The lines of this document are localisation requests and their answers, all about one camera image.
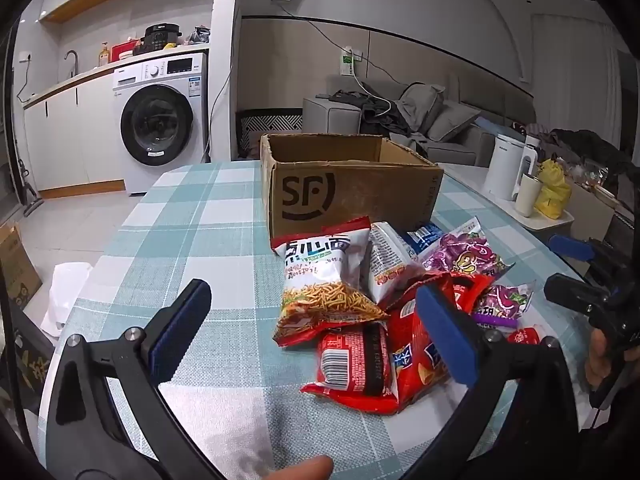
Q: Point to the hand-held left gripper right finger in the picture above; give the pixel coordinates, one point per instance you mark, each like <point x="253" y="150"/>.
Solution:
<point x="447" y="332"/>

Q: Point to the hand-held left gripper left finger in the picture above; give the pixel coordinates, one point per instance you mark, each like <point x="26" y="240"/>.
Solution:
<point x="181" y="317"/>

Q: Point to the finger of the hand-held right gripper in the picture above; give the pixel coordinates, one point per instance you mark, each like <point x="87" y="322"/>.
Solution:
<point x="575" y="294"/>
<point x="570" y="247"/>

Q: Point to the red chip snack packet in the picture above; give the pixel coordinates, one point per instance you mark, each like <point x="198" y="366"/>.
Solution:
<point x="410" y="360"/>

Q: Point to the purple snack packet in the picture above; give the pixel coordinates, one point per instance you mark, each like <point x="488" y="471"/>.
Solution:
<point x="465" y="255"/>
<point x="505" y="300"/>

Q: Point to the brown cardboard box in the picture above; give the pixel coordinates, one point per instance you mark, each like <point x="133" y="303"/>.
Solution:
<point x="350" y="190"/>

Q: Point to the person's right hand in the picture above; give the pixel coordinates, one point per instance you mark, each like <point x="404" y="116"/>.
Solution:
<point x="596" y="360"/>

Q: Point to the person's left hand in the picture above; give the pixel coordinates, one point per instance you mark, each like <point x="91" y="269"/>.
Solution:
<point x="300" y="469"/>

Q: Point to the yellow plastic bag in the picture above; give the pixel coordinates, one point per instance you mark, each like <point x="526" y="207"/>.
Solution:
<point x="552" y="195"/>

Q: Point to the small red snack packet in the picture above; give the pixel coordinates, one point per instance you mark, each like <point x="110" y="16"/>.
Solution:
<point x="525" y="335"/>

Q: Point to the beige cup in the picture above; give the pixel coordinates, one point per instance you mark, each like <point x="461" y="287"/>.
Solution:
<point x="527" y="195"/>

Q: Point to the blue snack packet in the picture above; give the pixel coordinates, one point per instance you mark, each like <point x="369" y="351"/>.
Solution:
<point x="425" y="237"/>

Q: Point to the teal plaid tablecloth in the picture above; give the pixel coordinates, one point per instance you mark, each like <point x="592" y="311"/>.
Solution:
<point x="200" y="220"/>

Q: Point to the red barcode snack packet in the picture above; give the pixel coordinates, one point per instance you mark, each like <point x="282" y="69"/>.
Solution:
<point x="350" y="360"/>

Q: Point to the dark cloth heap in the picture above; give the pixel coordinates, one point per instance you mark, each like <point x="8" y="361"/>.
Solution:
<point x="585" y="145"/>

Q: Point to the white electric kettle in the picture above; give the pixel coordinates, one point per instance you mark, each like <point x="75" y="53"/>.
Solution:
<point x="502" y="165"/>

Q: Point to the white plastic bag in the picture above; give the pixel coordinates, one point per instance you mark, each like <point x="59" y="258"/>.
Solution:
<point x="65" y="295"/>

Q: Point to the white marble coffee table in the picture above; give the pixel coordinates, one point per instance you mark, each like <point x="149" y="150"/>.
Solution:
<point x="470" y="175"/>

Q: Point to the white noodle snack packet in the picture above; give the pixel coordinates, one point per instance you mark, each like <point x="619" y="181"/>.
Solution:
<point x="320" y="285"/>

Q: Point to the light blue cloth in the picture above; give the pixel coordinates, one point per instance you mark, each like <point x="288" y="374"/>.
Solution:
<point x="495" y="125"/>

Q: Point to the dark printed bag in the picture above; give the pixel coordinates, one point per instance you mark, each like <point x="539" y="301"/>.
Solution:
<point x="25" y="355"/>

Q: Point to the printed cardboard box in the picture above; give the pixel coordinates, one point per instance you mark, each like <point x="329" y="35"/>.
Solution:
<point x="17" y="265"/>

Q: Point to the grey cushion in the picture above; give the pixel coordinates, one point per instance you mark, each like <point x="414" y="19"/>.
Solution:
<point x="452" y="120"/>

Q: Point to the white washing machine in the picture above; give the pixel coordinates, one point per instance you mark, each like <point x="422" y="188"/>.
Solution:
<point x="155" y="125"/>

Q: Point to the stick vacuum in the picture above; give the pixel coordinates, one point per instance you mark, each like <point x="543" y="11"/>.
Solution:
<point x="27" y="190"/>

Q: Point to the black white patterned basket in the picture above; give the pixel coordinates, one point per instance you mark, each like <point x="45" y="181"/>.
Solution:
<point x="270" y="125"/>

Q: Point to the white kitchen base cabinet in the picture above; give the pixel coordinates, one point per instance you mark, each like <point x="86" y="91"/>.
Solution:
<point x="70" y="135"/>

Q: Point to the dark clothes pile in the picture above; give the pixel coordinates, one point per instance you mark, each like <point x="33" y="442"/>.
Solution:
<point x="370" y="110"/>

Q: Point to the grey sofa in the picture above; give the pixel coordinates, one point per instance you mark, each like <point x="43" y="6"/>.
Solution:
<point x="330" y="120"/>

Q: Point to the red box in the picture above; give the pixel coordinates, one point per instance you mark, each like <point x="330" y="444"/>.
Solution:
<point x="122" y="51"/>

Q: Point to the yellow soap bottle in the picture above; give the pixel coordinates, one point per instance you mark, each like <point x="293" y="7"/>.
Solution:
<point x="103" y="55"/>

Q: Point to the black pressure cooker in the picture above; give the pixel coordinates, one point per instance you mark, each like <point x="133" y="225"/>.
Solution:
<point x="157" y="37"/>

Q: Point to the kitchen faucet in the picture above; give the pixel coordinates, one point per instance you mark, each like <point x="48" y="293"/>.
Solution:
<point x="74" y="57"/>

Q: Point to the grey plastic bag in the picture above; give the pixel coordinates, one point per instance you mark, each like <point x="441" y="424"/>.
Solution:
<point x="200" y="35"/>

